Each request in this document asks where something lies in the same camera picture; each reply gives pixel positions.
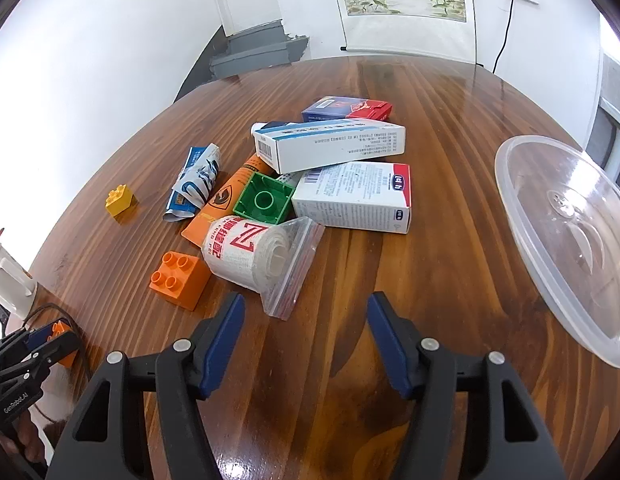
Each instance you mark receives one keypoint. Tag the bandage roll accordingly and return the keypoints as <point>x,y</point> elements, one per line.
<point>239,255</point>

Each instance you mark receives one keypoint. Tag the grey stairs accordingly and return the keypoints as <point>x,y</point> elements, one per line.
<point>250,45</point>

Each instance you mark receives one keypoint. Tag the clear plastic bowl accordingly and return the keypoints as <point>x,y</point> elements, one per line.
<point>565,240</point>

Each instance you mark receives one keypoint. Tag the blue and red card box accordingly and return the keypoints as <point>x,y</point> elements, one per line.
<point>340,107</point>

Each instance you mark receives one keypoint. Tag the wooden desktop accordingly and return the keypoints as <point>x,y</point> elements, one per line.
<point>415,285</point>

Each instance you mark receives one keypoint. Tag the orange toy brick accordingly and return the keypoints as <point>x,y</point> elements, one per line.
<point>182,280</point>

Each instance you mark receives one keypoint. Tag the yellow toy brick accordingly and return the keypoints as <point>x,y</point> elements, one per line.
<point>120,202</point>

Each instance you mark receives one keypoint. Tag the small orange block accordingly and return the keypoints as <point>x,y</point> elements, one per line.
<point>67,357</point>

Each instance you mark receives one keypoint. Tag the white plastic object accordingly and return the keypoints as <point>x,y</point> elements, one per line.
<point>9,280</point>

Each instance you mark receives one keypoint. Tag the blue wave-print sachet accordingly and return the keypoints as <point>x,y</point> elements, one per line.
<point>182,200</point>

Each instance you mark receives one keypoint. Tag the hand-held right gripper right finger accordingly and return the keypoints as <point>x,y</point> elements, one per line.
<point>385,345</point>

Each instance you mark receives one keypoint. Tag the green toy brick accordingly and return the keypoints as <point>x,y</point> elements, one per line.
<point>250,200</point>

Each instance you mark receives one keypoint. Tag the blue and white sachet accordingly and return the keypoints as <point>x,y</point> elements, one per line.
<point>204,165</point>

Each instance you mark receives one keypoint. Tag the blue and white medicine box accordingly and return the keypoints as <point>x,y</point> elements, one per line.
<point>330,147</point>

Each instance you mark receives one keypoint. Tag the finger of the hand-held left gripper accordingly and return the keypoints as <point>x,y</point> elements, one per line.
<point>44,355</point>
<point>39,335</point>

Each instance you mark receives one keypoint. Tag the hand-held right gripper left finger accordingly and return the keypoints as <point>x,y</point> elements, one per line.
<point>224,340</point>

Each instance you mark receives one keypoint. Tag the orange tube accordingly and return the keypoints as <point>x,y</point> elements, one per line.
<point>217,200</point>

